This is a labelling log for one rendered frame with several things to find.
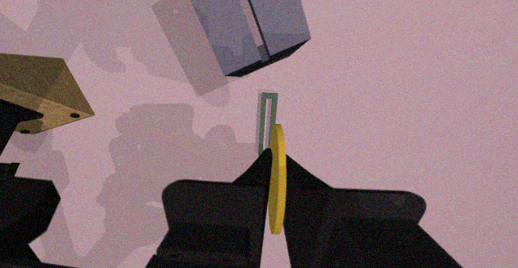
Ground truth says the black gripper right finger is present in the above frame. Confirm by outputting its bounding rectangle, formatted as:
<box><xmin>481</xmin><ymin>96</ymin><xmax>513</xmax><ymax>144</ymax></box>
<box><xmin>282</xmin><ymin>154</ymin><xmax>427</xmax><ymax>268</ymax></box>

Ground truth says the thin gold coin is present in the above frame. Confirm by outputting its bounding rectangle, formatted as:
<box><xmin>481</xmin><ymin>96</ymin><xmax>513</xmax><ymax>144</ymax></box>
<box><xmin>268</xmin><ymin>124</ymin><xmax>287</xmax><ymax>235</ymax></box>

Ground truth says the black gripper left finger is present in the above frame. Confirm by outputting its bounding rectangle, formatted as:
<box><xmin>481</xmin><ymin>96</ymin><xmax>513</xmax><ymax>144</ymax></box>
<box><xmin>162</xmin><ymin>148</ymin><xmax>273</xmax><ymax>268</ymax></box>

